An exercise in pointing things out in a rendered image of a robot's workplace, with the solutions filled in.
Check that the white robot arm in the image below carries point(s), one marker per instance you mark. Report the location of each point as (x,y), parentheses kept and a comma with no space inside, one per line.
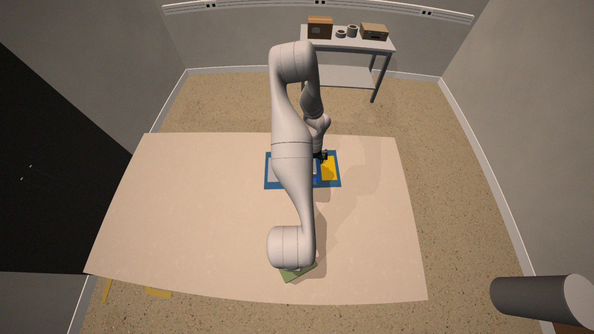
(292,148)

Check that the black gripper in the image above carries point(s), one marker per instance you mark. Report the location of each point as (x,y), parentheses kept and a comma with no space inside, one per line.
(320,156)

